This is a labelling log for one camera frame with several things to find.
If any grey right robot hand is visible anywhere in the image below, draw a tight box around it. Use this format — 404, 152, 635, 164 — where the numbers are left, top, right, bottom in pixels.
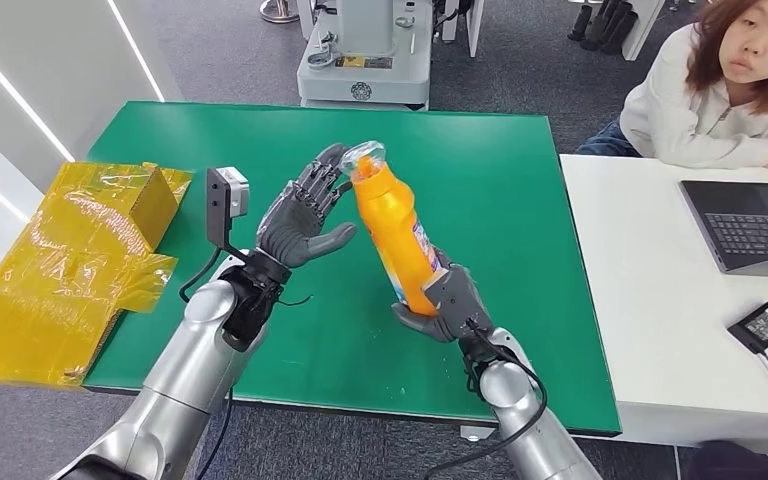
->
391, 250, 497, 346

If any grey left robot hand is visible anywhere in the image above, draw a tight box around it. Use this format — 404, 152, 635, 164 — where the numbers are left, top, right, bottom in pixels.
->
256, 143, 359, 270

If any orange detergent bottle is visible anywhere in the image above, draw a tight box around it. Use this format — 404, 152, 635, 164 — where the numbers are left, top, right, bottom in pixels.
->
340, 140, 448, 317

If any dark grey laptop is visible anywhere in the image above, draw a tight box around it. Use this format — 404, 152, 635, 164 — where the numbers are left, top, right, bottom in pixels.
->
678, 180, 768, 280

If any person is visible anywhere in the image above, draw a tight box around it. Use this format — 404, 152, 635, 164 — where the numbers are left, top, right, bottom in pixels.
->
576, 0, 768, 177

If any black power adapter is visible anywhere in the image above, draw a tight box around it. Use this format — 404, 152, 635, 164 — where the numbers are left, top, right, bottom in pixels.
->
728, 299, 768, 354

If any white machine base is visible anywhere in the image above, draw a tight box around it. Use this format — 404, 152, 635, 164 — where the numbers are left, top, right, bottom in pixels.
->
296, 0, 435, 111

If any white cabinet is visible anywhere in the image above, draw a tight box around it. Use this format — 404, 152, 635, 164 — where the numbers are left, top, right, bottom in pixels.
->
622, 0, 667, 62

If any silver chair base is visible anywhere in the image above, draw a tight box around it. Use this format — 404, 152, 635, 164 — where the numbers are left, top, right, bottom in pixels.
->
259, 0, 300, 24

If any black boot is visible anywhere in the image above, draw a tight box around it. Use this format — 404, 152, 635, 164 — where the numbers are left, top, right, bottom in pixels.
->
568, 3, 595, 42
582, 0, 640, 56

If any yellow taped cardboard box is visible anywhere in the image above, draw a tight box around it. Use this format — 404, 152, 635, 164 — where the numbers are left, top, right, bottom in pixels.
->
0, 160, 194, 389

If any white furniture panel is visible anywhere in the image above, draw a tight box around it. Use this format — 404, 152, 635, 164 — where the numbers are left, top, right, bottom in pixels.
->
440, 0, 486, 59

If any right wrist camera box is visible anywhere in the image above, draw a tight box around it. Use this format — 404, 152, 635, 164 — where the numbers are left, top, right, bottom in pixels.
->
422, 264, 483, 327

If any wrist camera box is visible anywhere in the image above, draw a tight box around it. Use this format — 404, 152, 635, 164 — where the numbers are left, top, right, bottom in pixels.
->
206, 166, 251, 252
422, 264, 483, 327

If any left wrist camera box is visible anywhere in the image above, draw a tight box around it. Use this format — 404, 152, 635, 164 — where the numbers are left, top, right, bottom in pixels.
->
206, 166, 251, 252

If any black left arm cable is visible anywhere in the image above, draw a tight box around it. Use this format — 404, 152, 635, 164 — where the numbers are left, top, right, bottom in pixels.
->
178, 245, 234, 480

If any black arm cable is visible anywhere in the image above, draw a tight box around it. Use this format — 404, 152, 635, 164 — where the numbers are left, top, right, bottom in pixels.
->
178, 245, 234, 480
423, 319, 550, 480

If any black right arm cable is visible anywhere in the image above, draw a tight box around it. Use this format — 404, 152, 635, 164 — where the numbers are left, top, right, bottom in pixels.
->
423, 319, 550, 480

